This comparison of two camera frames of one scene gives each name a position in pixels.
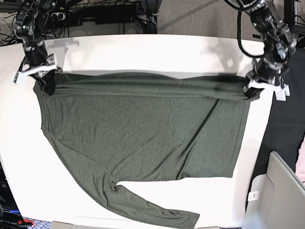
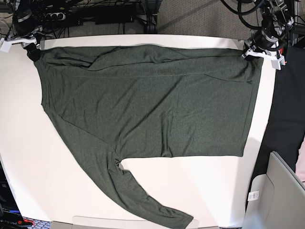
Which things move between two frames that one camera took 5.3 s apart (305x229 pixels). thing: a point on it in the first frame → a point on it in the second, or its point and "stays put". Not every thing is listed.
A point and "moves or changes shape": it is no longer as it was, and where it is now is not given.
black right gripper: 263,69 → 263,42
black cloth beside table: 286,130 stays put
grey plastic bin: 276,199 stays put
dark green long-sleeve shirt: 119,128 moves or changes shape
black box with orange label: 10,215 stays put
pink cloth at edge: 299,166 stays put
